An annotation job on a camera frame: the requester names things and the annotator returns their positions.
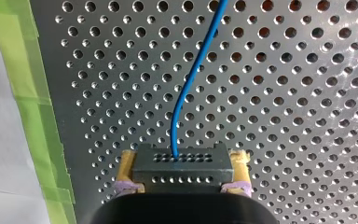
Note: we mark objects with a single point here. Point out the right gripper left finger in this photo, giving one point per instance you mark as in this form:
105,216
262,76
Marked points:
126,169

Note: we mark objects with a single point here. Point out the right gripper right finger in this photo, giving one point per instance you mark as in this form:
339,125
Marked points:
240,172

